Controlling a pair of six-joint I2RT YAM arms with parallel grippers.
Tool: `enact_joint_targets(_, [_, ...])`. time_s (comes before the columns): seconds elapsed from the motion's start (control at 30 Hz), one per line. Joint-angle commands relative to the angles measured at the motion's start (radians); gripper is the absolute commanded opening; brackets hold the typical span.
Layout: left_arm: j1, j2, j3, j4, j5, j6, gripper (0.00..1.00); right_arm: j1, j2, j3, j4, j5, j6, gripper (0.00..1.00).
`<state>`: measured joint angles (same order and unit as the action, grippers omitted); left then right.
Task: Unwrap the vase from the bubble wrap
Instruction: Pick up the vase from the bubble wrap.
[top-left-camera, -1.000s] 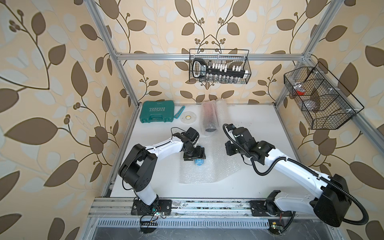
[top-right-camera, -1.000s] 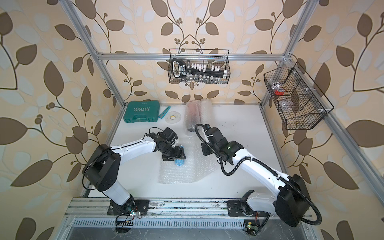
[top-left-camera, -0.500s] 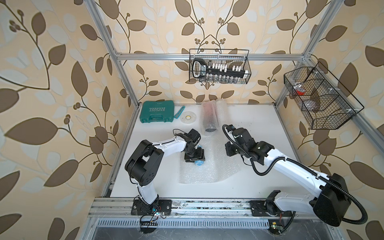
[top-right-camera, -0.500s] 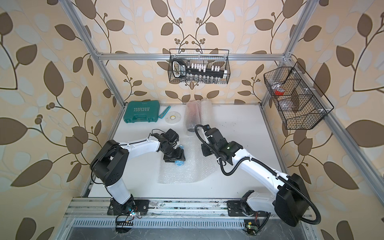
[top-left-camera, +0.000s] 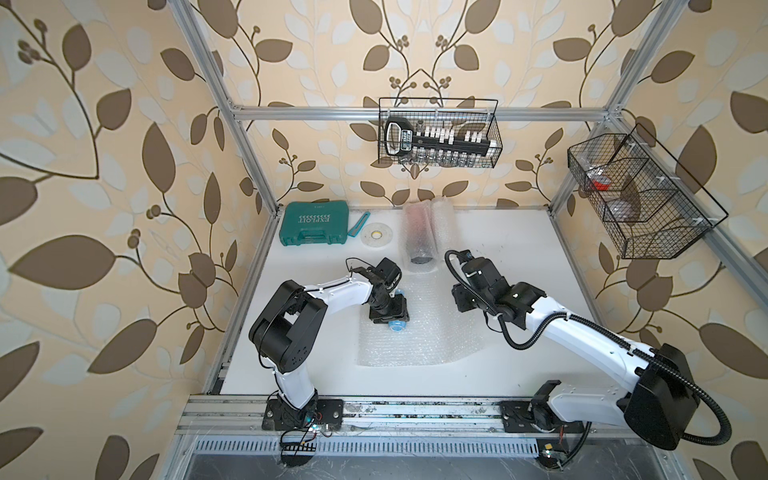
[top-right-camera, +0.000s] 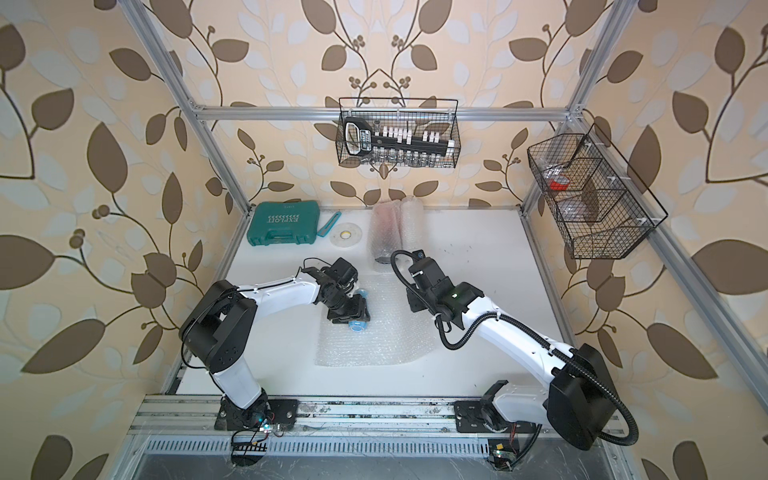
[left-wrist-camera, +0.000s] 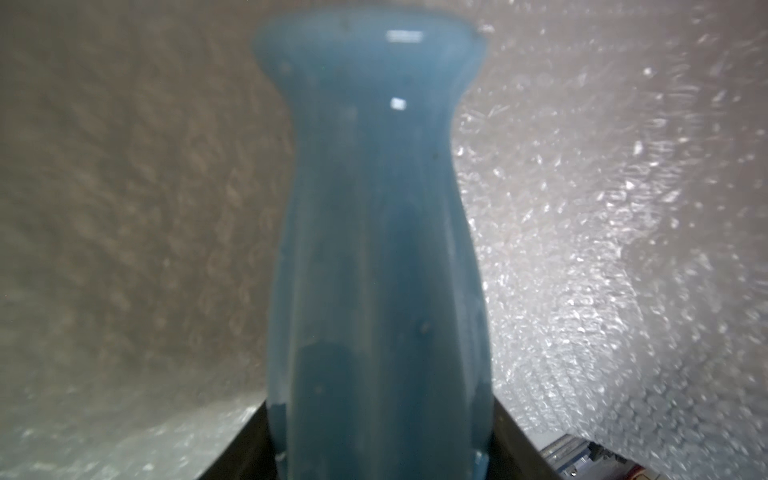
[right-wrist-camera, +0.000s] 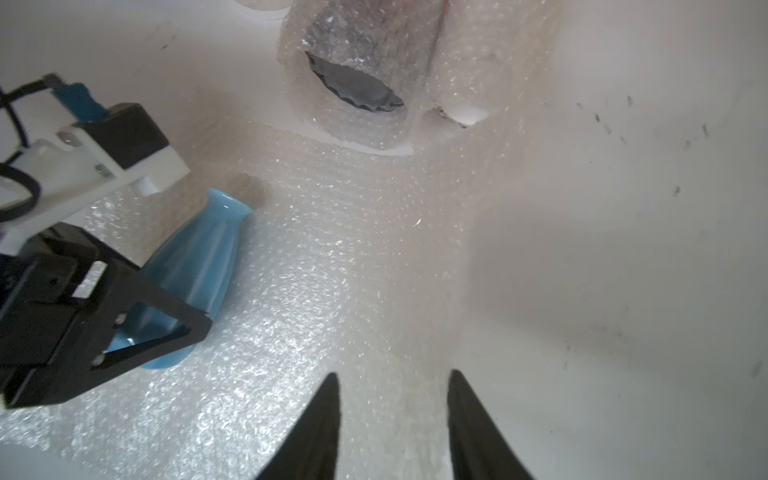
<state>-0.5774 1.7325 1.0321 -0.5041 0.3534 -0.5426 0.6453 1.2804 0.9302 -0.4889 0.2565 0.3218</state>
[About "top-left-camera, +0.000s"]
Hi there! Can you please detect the right black wire basket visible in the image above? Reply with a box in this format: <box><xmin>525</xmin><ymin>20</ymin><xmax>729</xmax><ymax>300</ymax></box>
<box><xmin>567</xmin><ymin>123</ymin><xmax>728</xmax><ymax>260</ymax></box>

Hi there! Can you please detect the back black wire basket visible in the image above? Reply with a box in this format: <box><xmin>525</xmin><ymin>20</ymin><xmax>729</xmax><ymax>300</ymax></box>
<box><xmin>378</xmin><ymin>96</ymin><xmax>503</xmax><ymax>169</ymax></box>

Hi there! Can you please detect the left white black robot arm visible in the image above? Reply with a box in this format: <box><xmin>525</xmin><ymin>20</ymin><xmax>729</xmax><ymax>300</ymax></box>
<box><xmin>248</xmin><ymin>258</ymin><xmax>409</xmax><ymax>418</ymax></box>

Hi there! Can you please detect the green plastic tool case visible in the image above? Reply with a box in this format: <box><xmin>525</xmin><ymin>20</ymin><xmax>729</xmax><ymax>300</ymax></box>
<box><xmin>279</xmin><ymin>200</ymin><xmax>349</xmax><ymax>246</ymax></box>

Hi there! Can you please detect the black socket bit holder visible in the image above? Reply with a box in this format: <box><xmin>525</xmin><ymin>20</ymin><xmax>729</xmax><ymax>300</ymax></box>
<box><xmin>382</xmin><ymin>116</ymin><xmax>502</xmax><ymax>156</ymax></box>

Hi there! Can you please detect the silver compact disc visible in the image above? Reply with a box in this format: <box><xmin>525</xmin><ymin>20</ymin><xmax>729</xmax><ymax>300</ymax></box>
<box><xmin>360</xmin><ymin>222</ymin><xmax>394</xmax><ymax>248</ymax></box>

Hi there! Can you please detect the red item in basket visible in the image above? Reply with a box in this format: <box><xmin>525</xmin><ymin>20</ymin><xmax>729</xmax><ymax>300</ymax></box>
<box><xmin>586</xmin><ymin>167</ymin><xmax>613</xmax><ymax>191</ymax></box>

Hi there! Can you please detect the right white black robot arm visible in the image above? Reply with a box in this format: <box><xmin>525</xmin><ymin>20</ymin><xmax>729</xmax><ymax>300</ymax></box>
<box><xmin>444</xmin><ymin>250</ymin><xmax>700</xmax><ymax>450</ymax></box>

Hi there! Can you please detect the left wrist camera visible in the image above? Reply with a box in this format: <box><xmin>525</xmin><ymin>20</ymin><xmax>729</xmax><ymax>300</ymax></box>
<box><xmin>374</xmin><ymin>257</ymin><xmax>402</xmax><ymax>291</ymax></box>

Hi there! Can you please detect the bubble wrapped dark cylinder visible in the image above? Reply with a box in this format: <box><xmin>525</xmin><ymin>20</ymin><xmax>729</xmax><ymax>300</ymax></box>
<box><xmin>402</xmin><ymin>202</ymin><xmax>437</xmax><ymax>273</ymax></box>

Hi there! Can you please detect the light blue ribbed vase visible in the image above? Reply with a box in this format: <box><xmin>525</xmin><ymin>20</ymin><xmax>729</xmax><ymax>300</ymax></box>
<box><xmin>388</xmin><ymin>290</ymin><xmax>407</xmax><ymax>332</ymax></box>

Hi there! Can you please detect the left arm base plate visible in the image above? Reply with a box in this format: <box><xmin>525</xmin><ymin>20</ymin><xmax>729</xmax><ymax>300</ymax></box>
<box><xmin>261</xmin><ymin>397</ymin><xmax>344</xmax><ymax>432</ymax></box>

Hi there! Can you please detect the aluminium front rail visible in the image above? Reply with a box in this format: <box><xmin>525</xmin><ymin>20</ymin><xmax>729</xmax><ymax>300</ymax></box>
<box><xmin>176</xmin><ymin>395</ymin><xmax>644</xmax><ymax>459</ymax></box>

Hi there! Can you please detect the clear bubble wrap sheet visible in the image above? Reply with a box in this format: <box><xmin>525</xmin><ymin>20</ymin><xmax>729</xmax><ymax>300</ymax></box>
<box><xmin>357</xmin><ymin>269</ymin><xmax>485</xmax><ymax>367</ymax></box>

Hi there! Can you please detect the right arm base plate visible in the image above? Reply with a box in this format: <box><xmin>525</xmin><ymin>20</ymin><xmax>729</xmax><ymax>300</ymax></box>
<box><xmin>498</xmin><ymin>400</ymin><xmax>585</xmax><ymax>434</ymax></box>

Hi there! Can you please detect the black wire basket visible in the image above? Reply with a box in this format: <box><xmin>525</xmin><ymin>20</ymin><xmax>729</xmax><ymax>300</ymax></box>
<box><xmin>378</xmin><ymin>96</ymin><xmax>503</xmax><ymax>169</ymax></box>
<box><xmin>567</xmin><ymin>123</ymin><xmax>728</xmax><ymax>260</ymax></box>

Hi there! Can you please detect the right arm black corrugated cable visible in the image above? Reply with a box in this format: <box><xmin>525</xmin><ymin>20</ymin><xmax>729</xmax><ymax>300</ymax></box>
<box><xmin>443</xmin><ymin>249</ymin><xmax>733</xmax><ymax>469</ymax></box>

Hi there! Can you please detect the bubble wrapped clear cylinder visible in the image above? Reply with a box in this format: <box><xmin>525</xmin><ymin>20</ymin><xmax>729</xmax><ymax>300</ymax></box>
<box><xmin>431</xmin><ymin>198</ymin><xmax>460</xmax><ymax>257</ymax></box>

